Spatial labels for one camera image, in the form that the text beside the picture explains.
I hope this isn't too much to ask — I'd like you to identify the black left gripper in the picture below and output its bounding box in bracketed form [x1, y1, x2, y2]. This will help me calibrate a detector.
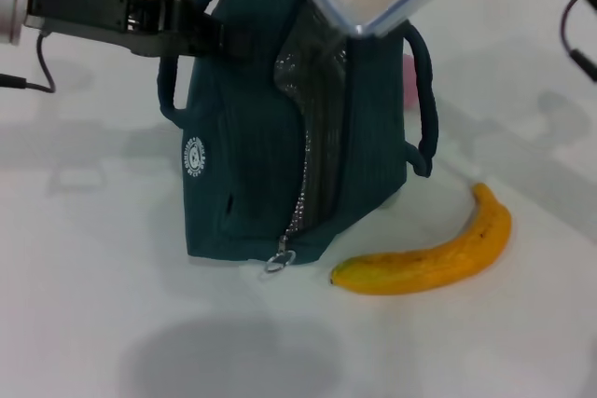
[25, 0, 256, 60]

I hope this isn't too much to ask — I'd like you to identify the dark teal insulated lunch bag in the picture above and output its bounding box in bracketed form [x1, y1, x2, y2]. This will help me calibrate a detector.
[157, 0, 439, 276]

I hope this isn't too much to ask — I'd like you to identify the pink toy peach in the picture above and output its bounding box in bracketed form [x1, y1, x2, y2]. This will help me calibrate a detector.
[403, 55, 420, 109]

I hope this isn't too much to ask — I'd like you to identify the yellow banana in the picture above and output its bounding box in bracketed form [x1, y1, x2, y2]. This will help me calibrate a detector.
[330, 182, 513, 296]

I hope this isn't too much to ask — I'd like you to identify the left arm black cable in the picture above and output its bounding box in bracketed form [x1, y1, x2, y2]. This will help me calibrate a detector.
[0, 32, 58, 94]

